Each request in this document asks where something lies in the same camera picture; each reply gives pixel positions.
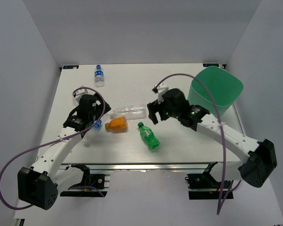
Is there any clear bottle blue label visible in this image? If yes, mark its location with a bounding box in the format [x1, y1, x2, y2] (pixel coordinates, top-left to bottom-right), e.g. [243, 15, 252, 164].
[82, 120, 102, 147]

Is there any green soda bottle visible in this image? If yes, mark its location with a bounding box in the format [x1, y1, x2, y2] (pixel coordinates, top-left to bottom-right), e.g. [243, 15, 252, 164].
[138, 122, 160, 150]

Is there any orange juice bottle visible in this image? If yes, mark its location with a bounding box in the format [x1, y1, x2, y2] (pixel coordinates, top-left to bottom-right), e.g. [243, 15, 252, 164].
[105, 116, 128, 132]

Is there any green plastic bin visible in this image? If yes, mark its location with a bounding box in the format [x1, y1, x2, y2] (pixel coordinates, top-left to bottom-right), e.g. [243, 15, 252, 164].
[187, 66, 244, 116]

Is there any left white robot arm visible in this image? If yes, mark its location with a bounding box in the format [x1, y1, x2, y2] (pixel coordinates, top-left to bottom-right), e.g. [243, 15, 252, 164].
[17, 93, 111, 210]

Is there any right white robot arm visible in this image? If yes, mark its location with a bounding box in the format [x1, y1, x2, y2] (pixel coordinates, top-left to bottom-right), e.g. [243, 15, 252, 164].
[147, 88, 277, 188]

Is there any large clear plastic bottle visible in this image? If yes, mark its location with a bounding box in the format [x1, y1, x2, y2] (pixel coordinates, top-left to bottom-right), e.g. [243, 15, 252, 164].
[110, 105, 146, 120]

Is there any blue cap water bottle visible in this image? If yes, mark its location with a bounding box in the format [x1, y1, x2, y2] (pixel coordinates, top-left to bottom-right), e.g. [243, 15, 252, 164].
[94, 65, 105, 87]

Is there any left blue table sticker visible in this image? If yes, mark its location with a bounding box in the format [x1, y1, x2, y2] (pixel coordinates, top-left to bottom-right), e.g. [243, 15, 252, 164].
[62, 65, 79, 70]

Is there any blue table sticker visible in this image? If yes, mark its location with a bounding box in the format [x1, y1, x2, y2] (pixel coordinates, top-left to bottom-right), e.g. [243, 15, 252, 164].
[62, 65, 79, 70]
[202, 63, 219, 67]

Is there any right blue table sticker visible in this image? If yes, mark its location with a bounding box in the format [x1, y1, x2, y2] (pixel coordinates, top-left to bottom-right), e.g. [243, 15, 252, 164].
[202, 63, 219, 67]

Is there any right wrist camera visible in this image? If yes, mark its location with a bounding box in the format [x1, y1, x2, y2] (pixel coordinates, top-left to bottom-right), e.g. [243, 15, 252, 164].
[152, 83, 169, 104]

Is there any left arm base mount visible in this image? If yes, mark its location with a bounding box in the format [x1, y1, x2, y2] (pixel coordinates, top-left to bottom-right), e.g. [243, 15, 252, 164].
[60, 164, 110, 198]

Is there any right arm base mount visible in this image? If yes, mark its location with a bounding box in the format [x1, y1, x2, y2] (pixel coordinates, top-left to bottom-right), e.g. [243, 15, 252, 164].
[185, 162, 221, 200]

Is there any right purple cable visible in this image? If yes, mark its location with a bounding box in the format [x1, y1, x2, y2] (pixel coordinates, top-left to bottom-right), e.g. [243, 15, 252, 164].
[152, 73, 242, 215]

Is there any purple cable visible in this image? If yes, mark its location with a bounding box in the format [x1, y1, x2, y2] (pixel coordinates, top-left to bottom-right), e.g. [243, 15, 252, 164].
[152, 73, 242, 215]
[0, 86, 107, 210]

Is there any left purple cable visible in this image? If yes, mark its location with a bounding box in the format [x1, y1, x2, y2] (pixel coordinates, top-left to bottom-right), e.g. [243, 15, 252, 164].
[0, 86, 107, 210]

